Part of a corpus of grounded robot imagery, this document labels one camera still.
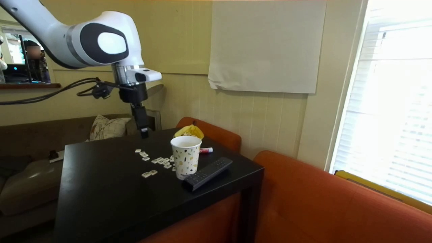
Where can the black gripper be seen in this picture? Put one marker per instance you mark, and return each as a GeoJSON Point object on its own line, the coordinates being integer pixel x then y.
{"type": "Point", "coordinates": [133, 95]}

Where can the cream letter tile F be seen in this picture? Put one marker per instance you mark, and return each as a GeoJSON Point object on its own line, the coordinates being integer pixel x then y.
{"type": "Point", "coordinates": [146, 175]}

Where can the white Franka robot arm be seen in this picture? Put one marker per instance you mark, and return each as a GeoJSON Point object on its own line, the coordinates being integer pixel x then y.
{"type": "Point", "coordinates": [55, 36]}

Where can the cream letter tile V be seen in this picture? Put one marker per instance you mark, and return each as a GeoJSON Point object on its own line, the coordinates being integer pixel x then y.
{"type": "Point", "coordinates": [144, 154]}

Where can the cream letter tile I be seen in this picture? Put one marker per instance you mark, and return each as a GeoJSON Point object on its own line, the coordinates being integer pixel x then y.
{"type": "Point", "coordinates": [146, 159]}

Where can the cream letter tile O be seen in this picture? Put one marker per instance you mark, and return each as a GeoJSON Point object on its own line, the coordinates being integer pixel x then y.
{"type": "Point", "coordinates": [156, 161]}

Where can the cream letter tile L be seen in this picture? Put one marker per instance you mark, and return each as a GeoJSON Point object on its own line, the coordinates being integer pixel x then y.
{"type": "Point", "coordinates": [161, 160]}

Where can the cream letter tile E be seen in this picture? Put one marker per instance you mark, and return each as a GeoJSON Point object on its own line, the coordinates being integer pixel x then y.
{"type": "Point", "coordinates": [171, 159]}

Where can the cream letter tile T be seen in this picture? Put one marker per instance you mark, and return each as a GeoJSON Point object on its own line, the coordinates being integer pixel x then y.
{"type": "Point", "coordinates": [167, 165]}

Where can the cream letter tile N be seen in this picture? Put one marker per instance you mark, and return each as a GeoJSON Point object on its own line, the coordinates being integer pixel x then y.
{"type": "Point", "coordinates": [153, 172]}

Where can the patterned beige pillow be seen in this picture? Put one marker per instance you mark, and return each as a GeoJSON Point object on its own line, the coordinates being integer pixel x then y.
{"type": "Point", "coordinates": [109, 127]}

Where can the yellow bowl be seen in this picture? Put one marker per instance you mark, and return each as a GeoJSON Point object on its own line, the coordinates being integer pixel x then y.
{"type": "Point", "coordinates": [190, 132]}

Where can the red marker pen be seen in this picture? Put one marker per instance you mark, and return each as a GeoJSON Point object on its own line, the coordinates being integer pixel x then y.
{"type": "Point", "coordinates": [206, 150]}

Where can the black side table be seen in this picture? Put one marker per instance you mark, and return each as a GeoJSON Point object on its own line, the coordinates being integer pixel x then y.
{"type": "Point", "coordinates": [103, 194]}

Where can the small white device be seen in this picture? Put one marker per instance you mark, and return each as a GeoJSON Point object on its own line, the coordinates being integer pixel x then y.
{"type": "Point", "coordinates": [56, 157]}

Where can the brown sofa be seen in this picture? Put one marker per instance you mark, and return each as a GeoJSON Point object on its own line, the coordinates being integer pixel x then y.
{"type": "Point", "coordinates": [45, 136]}

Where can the brown wooden ledge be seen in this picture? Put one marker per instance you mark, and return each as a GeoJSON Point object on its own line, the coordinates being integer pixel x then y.
{"type": "Point", "coordinates": [29, 86]}

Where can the person in dark clothes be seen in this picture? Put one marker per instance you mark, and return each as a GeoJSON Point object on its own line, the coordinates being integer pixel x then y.
{"type": "Point", "coordinates": [37, 61]}

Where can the beige seat cushion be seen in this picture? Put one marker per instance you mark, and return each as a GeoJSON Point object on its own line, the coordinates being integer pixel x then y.
{"type": "Point", "coordinates": [28, 187]}

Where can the white paper sheet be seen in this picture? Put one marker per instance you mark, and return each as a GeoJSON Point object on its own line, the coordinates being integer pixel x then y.
{"type": "Point", "coordinates": [265, 45]}

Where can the orange sofa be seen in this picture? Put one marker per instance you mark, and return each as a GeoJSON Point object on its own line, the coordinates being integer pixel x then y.
{"type": "Point", "coordinates": [315, 203]}

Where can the white window blinds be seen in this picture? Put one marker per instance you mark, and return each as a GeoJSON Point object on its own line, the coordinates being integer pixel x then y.
{"type": "Point", "coordinates": [392, 99]}

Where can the yellow wooden window sill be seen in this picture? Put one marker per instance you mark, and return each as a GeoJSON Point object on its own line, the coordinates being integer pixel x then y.
{"type": "Point", "coordinates": [383, 191]}

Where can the wrist mounted camera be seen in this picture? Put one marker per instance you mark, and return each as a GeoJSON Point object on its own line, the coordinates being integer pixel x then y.
{"type": "Point", "coordinates": [145, 75]}

